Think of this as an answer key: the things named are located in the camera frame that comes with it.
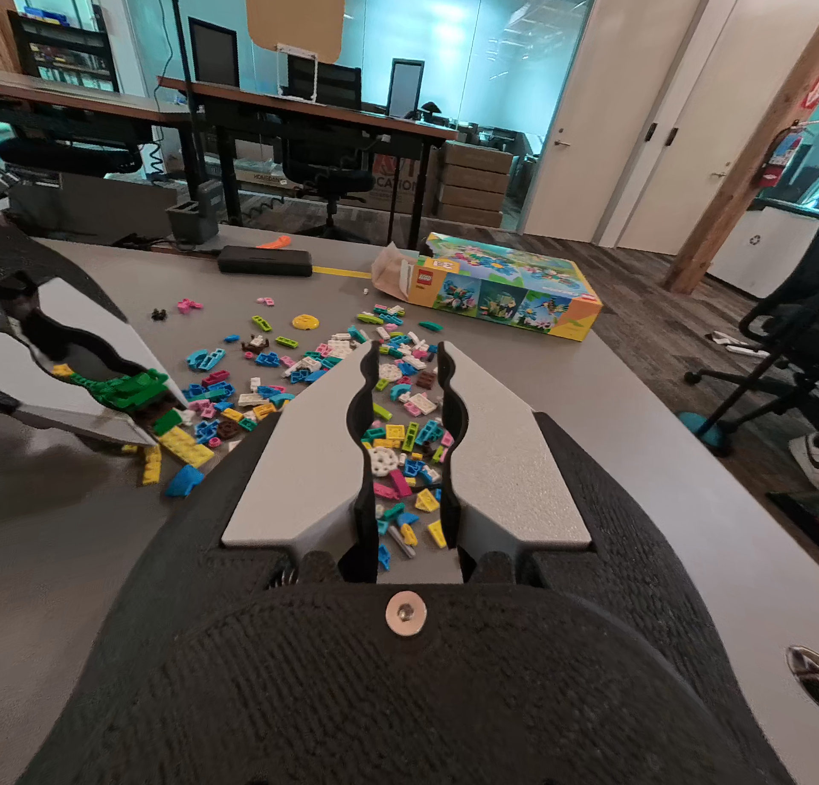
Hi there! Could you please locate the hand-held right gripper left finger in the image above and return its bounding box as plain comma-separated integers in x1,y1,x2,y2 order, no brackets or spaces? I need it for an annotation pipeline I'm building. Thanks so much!
221,341,380,559

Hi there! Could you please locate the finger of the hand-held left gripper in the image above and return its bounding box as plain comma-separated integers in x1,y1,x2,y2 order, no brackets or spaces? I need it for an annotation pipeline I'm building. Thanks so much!
0,334,160,448
35,278,190,410

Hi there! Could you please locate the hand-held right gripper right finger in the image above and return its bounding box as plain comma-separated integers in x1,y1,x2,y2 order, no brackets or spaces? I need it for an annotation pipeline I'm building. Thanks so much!
438,342,593,559

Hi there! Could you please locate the green brick plant model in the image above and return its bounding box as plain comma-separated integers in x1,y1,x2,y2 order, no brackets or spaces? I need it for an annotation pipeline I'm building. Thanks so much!
67,368,186,437

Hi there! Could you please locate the grey desk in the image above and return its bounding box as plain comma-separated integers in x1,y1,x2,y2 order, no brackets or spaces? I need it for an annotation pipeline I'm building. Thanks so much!
0,222,819,785

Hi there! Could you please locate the wooden office desk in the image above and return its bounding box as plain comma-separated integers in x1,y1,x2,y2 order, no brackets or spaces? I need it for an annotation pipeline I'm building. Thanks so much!
0,72,193,159
157,75,458,252

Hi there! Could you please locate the dark grey panel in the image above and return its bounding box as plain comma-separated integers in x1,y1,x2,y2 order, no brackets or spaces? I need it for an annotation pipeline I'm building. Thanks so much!
9,171,179,239

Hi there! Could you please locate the pile of colourful toy bricks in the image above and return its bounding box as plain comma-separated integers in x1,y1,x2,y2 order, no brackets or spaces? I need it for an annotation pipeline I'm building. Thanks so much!
122,295,452,571

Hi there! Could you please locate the grey battery charger dock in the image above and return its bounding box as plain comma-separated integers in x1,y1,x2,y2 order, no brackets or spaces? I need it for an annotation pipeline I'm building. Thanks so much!
166,179,221,245

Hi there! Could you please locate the black rectangular case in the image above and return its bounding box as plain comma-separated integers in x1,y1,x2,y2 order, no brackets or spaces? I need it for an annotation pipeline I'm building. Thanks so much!
218,245,314,278

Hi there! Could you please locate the colourful toy brick box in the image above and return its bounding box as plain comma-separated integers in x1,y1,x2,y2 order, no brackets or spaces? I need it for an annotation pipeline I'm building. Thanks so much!
371,232,604,343

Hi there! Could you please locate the black shelf rack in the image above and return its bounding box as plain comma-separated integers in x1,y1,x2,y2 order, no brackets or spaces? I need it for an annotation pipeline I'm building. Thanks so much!
9,11,119,92

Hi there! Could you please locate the black monitor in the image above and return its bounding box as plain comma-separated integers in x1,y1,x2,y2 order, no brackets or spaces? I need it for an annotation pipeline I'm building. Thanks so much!
387,59,426,119
187,17,240,89

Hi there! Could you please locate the stack of cardboard boxes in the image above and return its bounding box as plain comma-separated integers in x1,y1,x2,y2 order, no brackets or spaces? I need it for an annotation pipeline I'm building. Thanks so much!
371,139,516,229

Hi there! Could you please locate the black mesh office chair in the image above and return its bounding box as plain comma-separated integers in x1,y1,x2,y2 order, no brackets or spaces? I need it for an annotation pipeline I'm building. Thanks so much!
678,229,819,460

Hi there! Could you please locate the white recycling bin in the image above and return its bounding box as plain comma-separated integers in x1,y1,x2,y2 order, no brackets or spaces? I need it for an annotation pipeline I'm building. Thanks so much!
707,200,819,300

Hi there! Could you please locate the tan rounded board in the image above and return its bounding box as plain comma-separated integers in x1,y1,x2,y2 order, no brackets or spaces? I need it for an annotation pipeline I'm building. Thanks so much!
244,0,346,65

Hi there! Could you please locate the white door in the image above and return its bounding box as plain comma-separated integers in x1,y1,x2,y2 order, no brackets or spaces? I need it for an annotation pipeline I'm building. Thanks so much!
614,0,819,255
521,0,724,242

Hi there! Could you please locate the red fire extinguisher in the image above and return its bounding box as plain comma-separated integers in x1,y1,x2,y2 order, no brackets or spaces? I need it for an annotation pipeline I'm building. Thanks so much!
758,123,806,188

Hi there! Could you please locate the black cable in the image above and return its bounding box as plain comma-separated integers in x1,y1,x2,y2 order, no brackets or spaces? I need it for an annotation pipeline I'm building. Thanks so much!
112,235,221,255

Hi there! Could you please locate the white frame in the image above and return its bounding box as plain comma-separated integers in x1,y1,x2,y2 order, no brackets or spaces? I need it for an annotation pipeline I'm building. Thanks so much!
276,43,319,103

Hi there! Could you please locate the desk cable grommet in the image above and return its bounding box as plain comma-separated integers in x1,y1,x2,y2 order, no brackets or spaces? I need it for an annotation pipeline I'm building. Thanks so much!
786,646,819,703

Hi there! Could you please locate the wooden post with red sign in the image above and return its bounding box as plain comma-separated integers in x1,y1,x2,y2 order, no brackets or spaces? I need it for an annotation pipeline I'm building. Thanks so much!
662,43,819,295

